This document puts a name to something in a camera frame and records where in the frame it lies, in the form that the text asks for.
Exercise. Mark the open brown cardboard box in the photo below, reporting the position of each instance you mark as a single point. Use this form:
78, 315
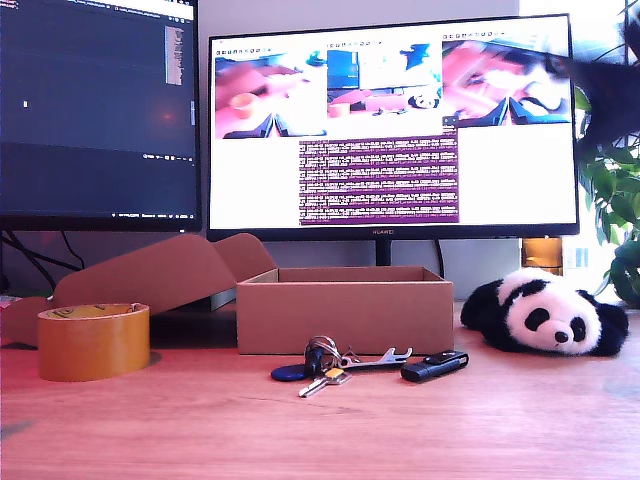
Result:
345, 320

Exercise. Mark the bright screen Huawei monitor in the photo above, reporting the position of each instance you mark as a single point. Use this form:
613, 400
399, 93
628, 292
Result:
395, 175

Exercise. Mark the grey monitor base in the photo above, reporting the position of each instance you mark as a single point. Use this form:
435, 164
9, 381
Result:
221, 300

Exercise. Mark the black key tag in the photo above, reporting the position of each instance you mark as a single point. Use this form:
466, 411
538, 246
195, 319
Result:
313, 361

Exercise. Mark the silver bottle opener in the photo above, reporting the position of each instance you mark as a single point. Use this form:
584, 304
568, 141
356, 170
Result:
378, 361

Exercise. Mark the blue oval key fob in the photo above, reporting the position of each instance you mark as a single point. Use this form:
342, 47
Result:
289, 373

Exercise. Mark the silver key with yellow head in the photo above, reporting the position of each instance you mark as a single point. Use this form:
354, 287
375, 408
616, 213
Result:
318, 386

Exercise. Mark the black USB stick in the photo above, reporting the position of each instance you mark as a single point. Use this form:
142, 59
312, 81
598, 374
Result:
433, 366

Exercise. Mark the amber glass jar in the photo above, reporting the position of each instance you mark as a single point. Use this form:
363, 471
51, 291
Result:
542, 255

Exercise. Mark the black and white panda plush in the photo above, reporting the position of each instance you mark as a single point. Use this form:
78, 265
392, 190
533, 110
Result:
542, 310

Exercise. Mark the dark screen computer monitor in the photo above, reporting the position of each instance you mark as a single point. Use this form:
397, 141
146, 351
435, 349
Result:
100, 125

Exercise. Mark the brown packing tape roll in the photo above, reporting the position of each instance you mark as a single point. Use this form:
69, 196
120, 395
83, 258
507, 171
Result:
93, 345

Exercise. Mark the green leafy house plant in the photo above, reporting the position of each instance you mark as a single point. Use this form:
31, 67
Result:
617, 195

